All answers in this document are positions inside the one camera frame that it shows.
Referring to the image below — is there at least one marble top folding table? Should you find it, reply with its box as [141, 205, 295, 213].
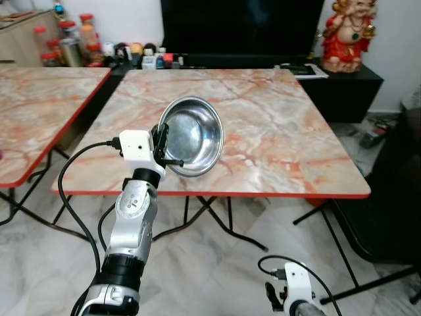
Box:
[0, 64, 113, 241]
[52, 67, 372, 303]

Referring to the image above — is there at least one flat paper booklet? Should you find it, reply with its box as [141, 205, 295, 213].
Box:
[279, 63, 330, 80]

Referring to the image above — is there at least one black flat television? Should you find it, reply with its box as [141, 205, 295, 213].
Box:
[160, 0, 326, 57]

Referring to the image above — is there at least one red and gold statue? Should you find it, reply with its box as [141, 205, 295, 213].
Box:
[320, 0, 378, 74]

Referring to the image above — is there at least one light wooden cabinet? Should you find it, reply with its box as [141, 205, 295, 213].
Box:
[0, 9, 64, 67]

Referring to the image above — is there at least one silver metal tin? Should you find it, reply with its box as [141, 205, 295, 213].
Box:
[59, 38, 84, 68]

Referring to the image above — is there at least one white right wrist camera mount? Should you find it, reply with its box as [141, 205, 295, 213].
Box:
[282, 262, 310, 307]

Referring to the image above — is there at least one stainless steel bowl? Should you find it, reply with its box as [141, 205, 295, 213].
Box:
[159, 96, 225, 178]

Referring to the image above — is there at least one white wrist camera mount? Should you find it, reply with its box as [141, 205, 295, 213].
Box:
[118, 130, 156, 163]
[282, 262, 310, 307]

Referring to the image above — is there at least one small white box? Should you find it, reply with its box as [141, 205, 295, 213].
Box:
[141, 55, 159, 70]

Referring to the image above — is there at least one clear jar with red lid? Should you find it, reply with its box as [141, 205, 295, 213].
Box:
[78, 13, 97, 48]

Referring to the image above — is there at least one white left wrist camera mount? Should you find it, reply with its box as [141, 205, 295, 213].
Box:
[118, 130, 156, 163]

